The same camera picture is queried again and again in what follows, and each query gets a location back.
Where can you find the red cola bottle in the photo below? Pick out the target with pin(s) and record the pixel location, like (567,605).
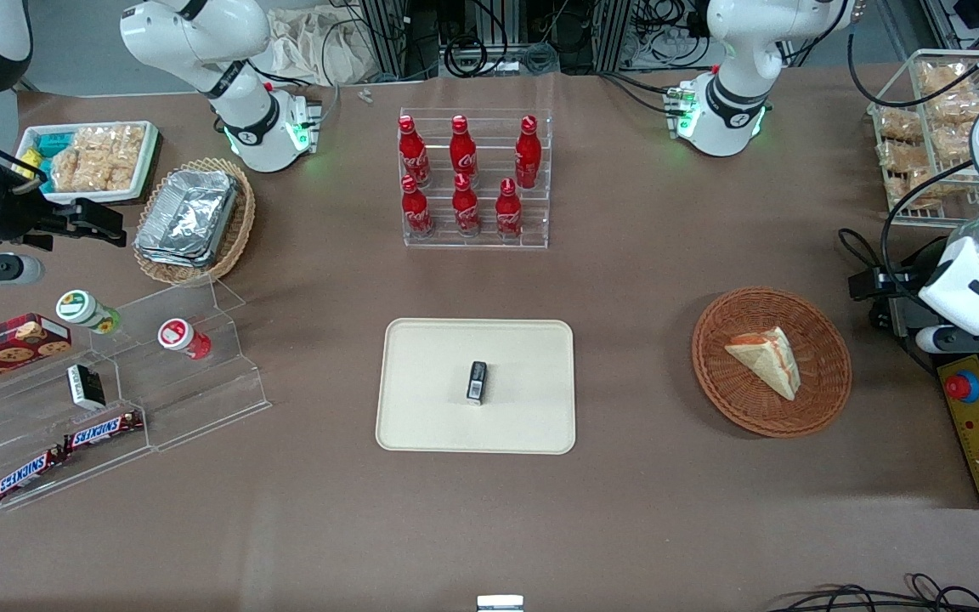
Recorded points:
(508,212)
(463,153)
(466,209)
(529,155)
(411,153)
(415,211)

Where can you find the triangle sandwich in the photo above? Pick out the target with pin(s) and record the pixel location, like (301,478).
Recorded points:
(768,357)

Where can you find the round brown wicker basket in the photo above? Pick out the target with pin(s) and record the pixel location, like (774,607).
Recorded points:
(761,408)

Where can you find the stacked aluminium foil trays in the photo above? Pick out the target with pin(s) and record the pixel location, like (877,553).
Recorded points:
(188,217)

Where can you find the red cookie box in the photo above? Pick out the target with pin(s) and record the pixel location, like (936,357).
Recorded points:
(5,347)

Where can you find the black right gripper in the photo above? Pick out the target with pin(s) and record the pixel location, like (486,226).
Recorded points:
(15,217)

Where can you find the aluminium frame post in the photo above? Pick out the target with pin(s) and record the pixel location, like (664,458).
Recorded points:
(613,34)
(383,38)

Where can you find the bagged fried snack pack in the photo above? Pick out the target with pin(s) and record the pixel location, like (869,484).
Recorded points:
(944,78)
(953,107)
(906,157)
(899,126)
(927,183)
(953,140)

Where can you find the black and white carton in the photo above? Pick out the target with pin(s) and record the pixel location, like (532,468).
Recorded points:
(86,387)

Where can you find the red lid drink bottle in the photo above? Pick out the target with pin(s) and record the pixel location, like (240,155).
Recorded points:
(179,337)

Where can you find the rice cracker snack pack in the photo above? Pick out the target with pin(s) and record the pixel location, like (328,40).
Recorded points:
(99,157)

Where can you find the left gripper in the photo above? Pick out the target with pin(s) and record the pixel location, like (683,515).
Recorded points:
(904,280)

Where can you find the white rectangular plastic tray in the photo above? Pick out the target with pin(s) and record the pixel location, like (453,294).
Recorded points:
(148,161)

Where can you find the beige cloth bag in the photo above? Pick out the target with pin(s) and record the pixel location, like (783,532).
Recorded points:
(311,47)

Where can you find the Snickers chocolate bar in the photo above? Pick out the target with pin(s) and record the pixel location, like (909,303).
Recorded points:
(29,474)
(103,431)

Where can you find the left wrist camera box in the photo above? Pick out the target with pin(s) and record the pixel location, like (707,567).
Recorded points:
(938,340)

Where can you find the beige serving tray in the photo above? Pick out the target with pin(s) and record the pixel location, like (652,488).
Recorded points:
(430,391)

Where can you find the teal snack packet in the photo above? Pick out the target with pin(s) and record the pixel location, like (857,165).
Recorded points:
(52,143)

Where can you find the small black box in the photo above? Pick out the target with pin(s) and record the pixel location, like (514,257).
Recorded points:
(477,382)

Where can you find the yellow snack packet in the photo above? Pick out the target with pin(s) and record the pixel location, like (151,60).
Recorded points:
(28,161)

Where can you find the clear acrylic bottle rack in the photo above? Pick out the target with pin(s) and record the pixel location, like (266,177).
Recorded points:
(489,242)

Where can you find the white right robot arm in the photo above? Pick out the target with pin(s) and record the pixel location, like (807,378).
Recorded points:
(200,42)

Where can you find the clear acrylic step shelf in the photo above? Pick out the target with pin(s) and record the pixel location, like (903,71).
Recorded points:
(217,391)
(22,425)

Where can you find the oval tan wicker basket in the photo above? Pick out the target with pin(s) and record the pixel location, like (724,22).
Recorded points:
(239,229)

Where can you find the silver white device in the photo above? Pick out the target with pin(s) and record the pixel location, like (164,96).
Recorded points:
(500,603)

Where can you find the green lid drink bottle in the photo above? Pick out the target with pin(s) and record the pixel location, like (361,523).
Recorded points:
(82,309)

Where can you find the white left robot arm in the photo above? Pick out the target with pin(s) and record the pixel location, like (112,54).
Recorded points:
(740,51)

